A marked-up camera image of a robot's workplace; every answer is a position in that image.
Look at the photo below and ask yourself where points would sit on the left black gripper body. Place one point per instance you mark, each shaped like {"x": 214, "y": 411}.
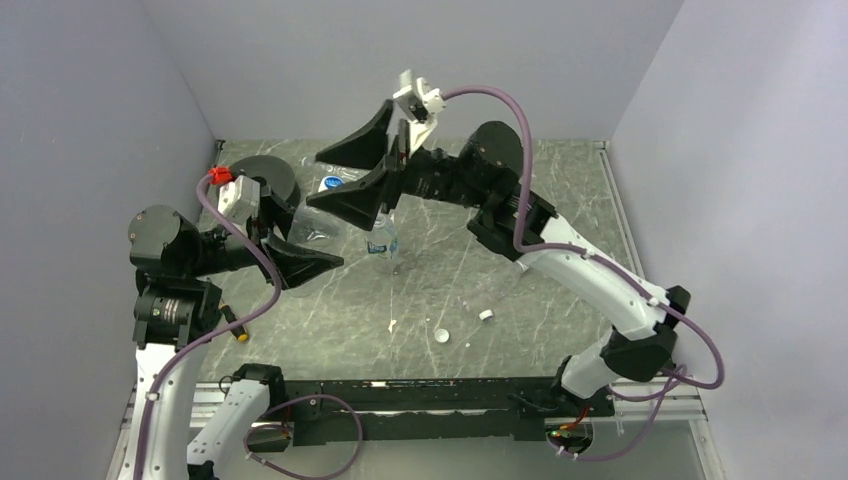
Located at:
{"x": 256, "y": 233}

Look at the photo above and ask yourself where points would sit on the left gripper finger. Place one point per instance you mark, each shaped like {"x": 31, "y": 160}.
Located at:
{"x": 277, "y": 208}
{"x": 300, "y": 265}

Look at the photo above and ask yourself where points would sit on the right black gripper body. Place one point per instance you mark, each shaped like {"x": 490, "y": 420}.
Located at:
{"x": 402, "y": 165}

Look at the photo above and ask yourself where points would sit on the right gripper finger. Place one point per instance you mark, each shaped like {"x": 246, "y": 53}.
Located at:
{"x": 357, "y": 203}
{"x": 364, "y": 148}

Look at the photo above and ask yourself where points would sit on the clear bottle white cap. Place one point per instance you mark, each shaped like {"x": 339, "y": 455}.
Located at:
{"x": 314, "y": 228}

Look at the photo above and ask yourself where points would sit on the labelled water bottle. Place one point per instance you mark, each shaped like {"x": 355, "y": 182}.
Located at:
{"x": 382, "y": 244}

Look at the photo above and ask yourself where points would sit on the blue white bottle cap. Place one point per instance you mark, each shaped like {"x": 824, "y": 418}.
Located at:
{"x": 330, "y": 182}

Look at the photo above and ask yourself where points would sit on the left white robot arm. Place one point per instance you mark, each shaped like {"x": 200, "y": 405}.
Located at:
{"x": 177, "y": 314}

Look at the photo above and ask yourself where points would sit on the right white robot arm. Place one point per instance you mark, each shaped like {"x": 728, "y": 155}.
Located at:
{"x": 485, "y": 176}

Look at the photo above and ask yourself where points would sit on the black spool disc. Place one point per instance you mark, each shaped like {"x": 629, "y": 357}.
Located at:
{"x": 268, "y": 170}

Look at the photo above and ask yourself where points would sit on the yellow tipped screwdriver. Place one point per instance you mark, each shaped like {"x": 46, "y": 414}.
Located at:
{"x": 240, "y": 333}

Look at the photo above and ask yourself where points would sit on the loose white cap near front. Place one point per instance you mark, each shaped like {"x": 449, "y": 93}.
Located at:
{"x": 441, "y": 336}

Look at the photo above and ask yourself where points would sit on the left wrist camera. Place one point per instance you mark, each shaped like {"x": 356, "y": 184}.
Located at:
{"x": 238, "y": 195}

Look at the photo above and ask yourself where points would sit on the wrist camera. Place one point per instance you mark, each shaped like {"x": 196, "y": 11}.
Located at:
{"x": 238, "y": 195}
{"x": 420, "y": 103}

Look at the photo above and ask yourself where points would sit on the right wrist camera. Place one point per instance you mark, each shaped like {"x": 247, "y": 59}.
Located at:
{"x": 420, "y": 103}

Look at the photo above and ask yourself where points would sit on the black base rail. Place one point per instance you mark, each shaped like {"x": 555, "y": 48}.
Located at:
{"x": 519, "y": 408}

